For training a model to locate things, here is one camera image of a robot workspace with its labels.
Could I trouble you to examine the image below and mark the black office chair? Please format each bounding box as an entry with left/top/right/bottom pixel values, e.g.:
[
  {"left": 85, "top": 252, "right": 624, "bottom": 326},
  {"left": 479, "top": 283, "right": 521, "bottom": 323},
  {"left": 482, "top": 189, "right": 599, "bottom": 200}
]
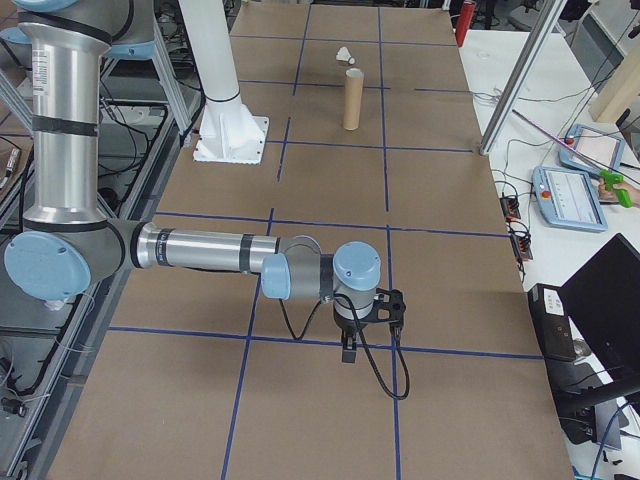
[{"left": 472, "top": 0, "right": 531, "bottom": 31}]

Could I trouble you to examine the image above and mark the thin black pendant cable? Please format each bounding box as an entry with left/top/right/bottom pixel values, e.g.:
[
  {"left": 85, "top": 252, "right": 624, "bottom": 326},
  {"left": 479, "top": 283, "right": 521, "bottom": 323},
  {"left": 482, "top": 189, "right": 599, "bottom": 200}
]
[{"left": 492, "top": 137, "right": 539, "bottom": 201}]

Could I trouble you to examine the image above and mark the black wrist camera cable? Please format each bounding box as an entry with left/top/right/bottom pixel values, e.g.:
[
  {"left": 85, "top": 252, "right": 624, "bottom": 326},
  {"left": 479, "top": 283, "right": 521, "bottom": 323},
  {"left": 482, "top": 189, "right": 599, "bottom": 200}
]
[{"left": 327, "top": 294, "right": 412, "bottom": 401}]

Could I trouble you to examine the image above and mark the aluminium profile post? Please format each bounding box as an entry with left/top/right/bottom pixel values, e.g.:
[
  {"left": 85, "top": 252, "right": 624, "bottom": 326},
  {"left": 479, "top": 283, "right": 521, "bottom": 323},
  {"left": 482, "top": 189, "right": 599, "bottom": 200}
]
[{"left": 472, "top": 0, "right": 569, "bottom": 157}]

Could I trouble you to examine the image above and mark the blue cable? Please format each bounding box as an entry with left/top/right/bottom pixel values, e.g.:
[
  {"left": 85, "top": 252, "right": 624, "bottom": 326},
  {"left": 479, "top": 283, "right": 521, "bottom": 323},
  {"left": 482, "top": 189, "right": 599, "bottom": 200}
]
[{"left": 589, "top": 399, "right": 634, "bottom": 480}]

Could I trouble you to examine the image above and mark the white robot pedestal with plate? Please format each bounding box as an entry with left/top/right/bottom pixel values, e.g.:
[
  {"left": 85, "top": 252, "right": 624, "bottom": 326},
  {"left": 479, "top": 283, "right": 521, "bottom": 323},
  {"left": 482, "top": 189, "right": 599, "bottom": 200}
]
[{"left": 177, "top": 0, "right": 271, "bottom": 166}]

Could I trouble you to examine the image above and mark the white side table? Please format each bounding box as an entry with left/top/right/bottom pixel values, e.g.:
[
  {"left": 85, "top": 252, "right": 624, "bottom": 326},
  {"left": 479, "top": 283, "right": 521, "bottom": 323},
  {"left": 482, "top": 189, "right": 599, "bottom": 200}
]
[{"left": 457, "top": 27, "right": 640, "bottom": 480}]

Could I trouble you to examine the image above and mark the black computer box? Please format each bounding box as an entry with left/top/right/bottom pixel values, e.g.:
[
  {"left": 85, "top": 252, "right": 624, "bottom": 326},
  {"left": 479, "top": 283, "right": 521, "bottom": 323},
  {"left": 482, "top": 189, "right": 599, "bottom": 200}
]
[{"left": 527, "top": 282, "right": 576, "bottom": 364}]

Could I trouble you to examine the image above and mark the small black orange adapter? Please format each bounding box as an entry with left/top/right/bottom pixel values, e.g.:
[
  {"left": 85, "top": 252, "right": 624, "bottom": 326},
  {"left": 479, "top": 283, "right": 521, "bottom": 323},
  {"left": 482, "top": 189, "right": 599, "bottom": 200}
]
[
  {"left": 509, "top": 232, "right": 534, "bottom": 262},
  {"left": 499, "top": 194, "right": 522, "bottom": 222}
]

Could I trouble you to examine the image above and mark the green handled reacher grabber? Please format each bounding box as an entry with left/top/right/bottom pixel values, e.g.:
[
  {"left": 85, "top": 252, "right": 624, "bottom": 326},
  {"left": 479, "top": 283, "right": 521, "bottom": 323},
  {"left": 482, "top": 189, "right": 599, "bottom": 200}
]
[{"left": 510, "top": 108, "right": 636, "bottom": 209}]

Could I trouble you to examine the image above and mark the brown cardboard tube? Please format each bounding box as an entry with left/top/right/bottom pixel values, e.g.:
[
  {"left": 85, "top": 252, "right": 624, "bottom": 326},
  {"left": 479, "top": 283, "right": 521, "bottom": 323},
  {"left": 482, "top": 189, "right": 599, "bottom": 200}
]
[{"left": 341, "top": 68, "right": 365, "bottom": 132}]

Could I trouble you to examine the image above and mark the black cable bundle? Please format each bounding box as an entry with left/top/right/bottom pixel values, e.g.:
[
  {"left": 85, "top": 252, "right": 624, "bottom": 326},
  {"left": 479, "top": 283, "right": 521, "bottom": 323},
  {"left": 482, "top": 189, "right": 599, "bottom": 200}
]
[
  {"left": 99, "top": 97, "right": 171, "bottom": 201},
  {"left": 0, "top": 349, "right": 56, "bottom": 416}
]

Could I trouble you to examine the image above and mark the blue robot teach pendant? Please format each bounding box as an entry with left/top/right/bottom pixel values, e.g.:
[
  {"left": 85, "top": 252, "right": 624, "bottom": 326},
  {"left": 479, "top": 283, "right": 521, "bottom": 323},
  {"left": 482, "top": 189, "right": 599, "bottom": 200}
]
[
  {"left": 557, "top": 123, "right": 626, "bottom": 176},
  {"left": 530, "top": 164, "right": 609, "bottom": 234}
]

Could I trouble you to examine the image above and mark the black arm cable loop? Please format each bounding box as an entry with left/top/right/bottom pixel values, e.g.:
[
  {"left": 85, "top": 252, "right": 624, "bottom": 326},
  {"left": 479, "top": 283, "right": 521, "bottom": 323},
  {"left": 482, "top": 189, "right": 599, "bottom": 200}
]
[{"left": 277, "top": 294, "right": 331, "bottom": 344}]

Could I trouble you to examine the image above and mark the red cylinder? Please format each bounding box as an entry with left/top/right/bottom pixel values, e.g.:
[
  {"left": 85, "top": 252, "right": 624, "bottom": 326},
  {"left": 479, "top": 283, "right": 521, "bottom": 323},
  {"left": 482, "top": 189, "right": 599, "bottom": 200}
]
[{"left": 455, "top": 0, "right": 476, "bottom": 49}]

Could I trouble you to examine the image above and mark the thin white wire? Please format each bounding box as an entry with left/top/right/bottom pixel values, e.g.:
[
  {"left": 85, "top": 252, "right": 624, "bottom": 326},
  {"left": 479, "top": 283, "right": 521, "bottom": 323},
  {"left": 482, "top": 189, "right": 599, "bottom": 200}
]
[{"left": 47, "top": 292, "right": 96, "bottom": 401}]

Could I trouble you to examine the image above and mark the person right hand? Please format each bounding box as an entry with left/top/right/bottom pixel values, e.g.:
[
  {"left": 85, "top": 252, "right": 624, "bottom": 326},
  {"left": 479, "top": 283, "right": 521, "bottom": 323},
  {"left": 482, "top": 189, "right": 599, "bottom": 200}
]
[{"left": 595, "top": 178, "right": 622, "bottom": 206}]

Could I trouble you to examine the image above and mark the beige wooden beam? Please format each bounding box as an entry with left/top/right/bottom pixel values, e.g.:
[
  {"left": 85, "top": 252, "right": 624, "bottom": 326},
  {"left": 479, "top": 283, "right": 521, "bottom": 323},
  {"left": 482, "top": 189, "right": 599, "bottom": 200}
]
[{"left": 589, "top": 44, "right": 640, "bottom": 124}]

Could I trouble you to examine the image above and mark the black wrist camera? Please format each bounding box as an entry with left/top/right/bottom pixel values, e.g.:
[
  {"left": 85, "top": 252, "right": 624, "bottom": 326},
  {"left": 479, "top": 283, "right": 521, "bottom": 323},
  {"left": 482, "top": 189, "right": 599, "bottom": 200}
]
[{"left": 372, "top": 287, "right": 407, "bottom": 331}]

